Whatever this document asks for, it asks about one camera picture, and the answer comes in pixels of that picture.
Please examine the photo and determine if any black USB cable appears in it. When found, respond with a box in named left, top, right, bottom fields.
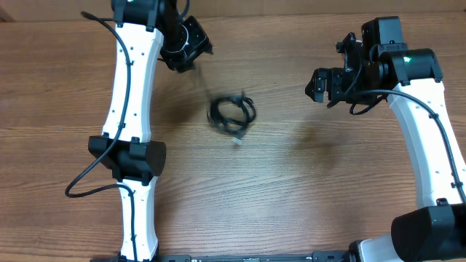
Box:
left=206, top=94, right=258, bottom=146

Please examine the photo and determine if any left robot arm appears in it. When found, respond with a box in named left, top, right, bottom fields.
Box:
left=88, top=0, right=212, bottom=261

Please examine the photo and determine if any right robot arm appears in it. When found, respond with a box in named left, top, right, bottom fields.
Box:
left=305, top=16, right=465, bottom=261

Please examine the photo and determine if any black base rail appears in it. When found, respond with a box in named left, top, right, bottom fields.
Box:
left=90, top=250, right=358, bottom=262

